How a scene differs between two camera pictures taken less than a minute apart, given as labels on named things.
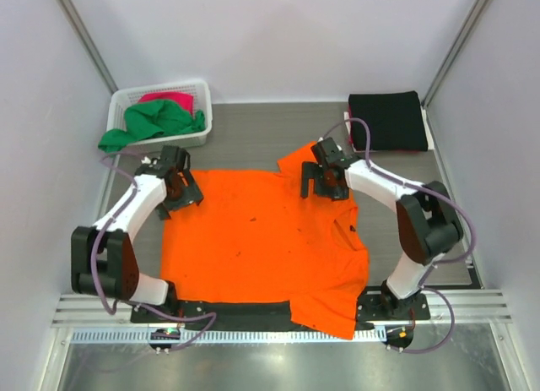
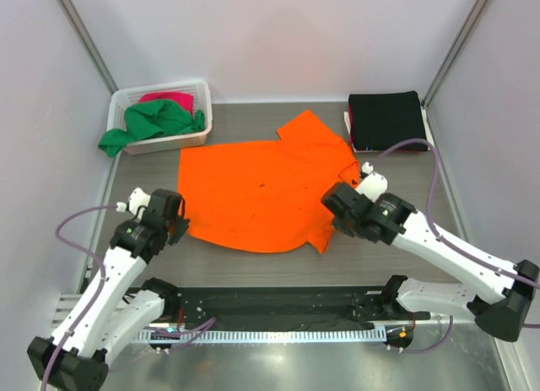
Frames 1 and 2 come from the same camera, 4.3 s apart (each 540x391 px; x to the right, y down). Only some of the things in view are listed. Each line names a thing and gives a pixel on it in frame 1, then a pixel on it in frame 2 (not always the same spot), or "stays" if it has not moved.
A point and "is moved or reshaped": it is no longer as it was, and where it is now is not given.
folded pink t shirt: (350, 136) stays
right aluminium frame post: (482, 2) stays
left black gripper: (191, 193) → (181, 226)
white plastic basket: (201, 94) stays
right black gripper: (311, 170) → (341, 224)
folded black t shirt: (396, 119) stays
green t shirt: (151, 119) stays
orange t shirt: (252, 238) is moved or reshaped
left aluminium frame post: (78, 28) stays
